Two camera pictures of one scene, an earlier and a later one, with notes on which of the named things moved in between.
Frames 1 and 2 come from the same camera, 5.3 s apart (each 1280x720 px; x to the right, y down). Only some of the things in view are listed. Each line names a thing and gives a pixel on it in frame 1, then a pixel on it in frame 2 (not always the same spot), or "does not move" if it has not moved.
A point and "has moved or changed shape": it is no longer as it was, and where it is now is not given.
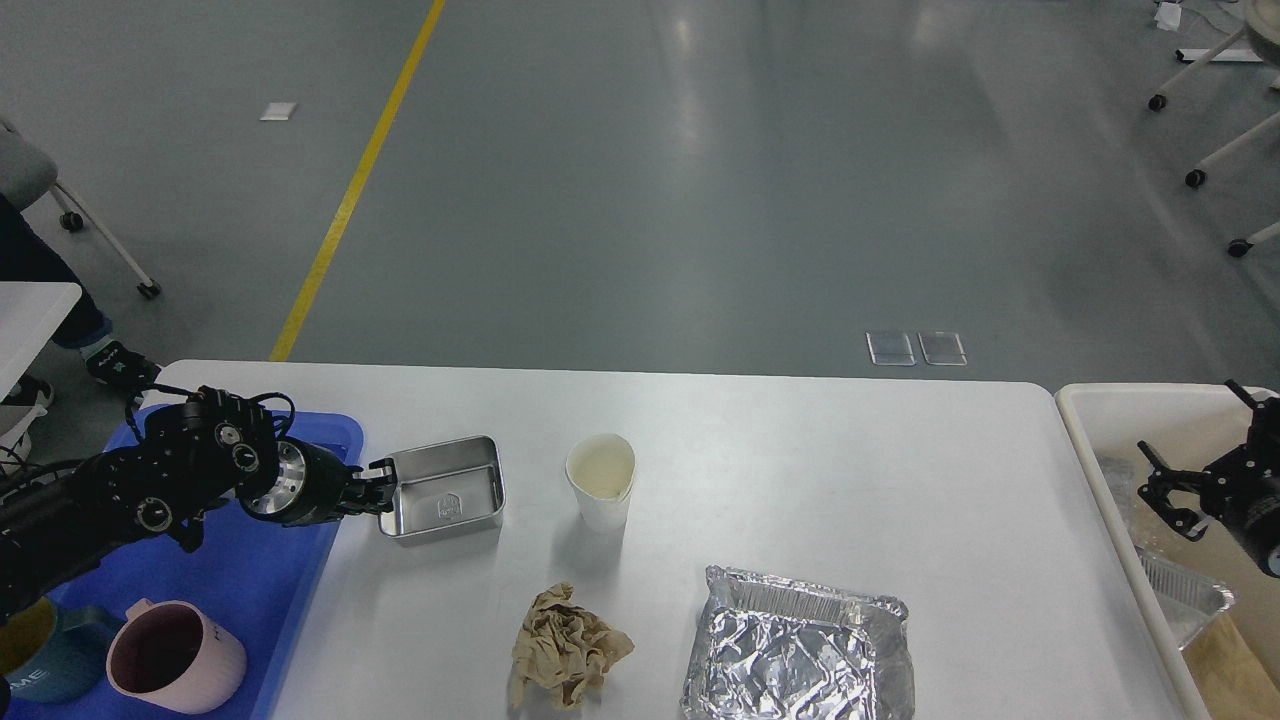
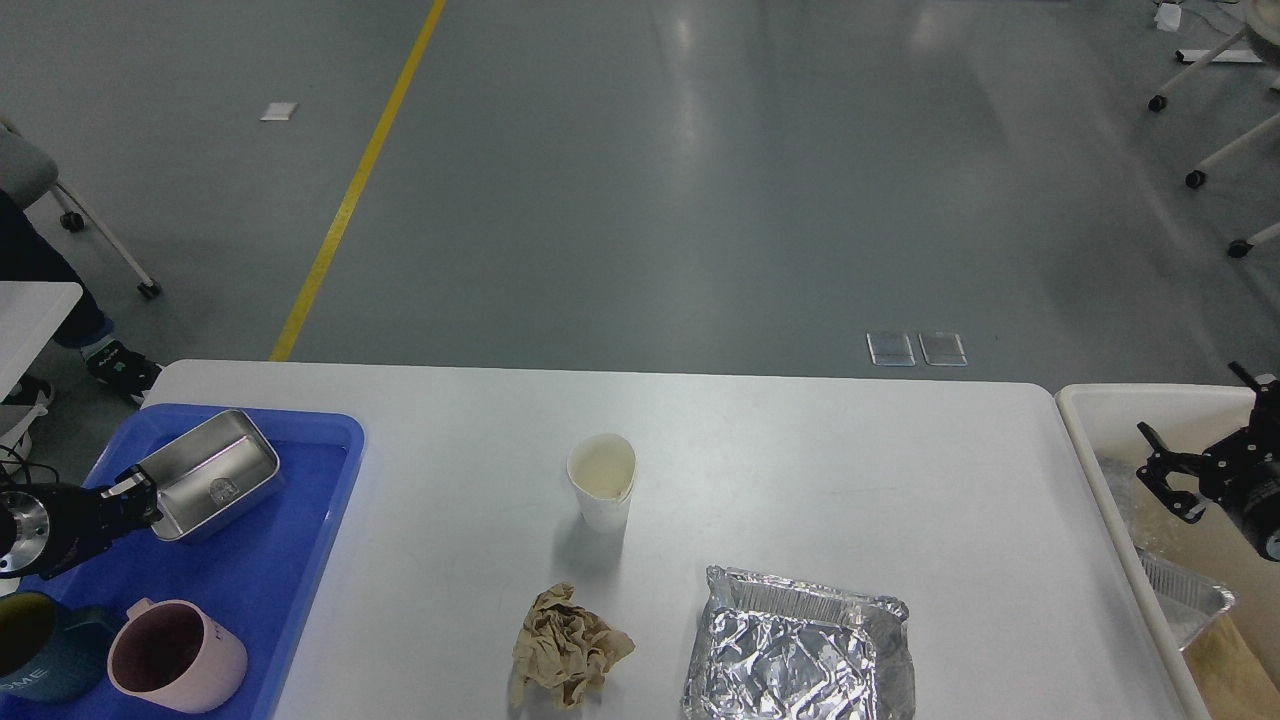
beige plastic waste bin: [1231, 669] does not move
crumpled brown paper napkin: [562, 650] does not move
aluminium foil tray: [772, 648] does not move
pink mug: [172, 655] does not move
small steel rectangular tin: [447, 492] has moved or changed shape
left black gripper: [311, 484] to [45, 527]
